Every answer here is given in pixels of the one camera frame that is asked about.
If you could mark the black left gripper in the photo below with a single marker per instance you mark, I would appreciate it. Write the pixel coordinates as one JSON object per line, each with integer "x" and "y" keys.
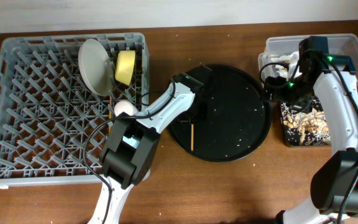
{"x": 204, "y": 117}

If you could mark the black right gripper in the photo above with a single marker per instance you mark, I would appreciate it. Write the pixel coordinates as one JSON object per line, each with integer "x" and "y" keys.
{"x": 299, "y": 101}

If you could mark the wooden chopstick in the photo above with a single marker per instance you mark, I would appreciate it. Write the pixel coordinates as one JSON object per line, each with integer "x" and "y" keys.
{"x": 110, "y": 108}
{"x": 192, "y": 137}

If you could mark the white paper napkin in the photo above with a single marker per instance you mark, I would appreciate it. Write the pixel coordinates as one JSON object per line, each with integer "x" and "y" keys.
{"x": 288, "y": 62}

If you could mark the pink plastic cup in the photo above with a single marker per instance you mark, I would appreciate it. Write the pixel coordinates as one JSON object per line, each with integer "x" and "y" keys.
{"x": 126, "y": 107}

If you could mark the yellow small bowl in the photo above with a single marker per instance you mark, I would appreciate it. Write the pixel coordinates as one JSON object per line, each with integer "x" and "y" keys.
{"x": 125, "y": 66}

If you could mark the white round plate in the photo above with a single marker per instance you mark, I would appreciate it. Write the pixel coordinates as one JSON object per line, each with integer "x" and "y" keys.
{"x": 95, "y": 67}

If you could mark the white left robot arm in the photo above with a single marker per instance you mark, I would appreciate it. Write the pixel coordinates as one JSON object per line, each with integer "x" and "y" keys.
{"x": 130, "y": 148}

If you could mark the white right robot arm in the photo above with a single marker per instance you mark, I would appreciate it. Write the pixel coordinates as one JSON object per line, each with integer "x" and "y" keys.
{"x": 334, "y": 188}

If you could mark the black rectangular waste tray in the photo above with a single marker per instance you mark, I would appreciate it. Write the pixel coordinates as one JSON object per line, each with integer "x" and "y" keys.
{"x": 306, "y": 128}

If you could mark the clear plastic waste bin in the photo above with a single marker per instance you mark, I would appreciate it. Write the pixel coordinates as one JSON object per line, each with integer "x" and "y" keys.
{"x": 328, "y": 63}

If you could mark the grey plastic dishwasher rack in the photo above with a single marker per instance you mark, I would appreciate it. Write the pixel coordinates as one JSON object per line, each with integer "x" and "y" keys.
{"x": 48, "y": 116}

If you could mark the round black serving tray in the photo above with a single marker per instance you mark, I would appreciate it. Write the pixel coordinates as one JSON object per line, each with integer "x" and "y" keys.
{"x": 238, "y": 120}

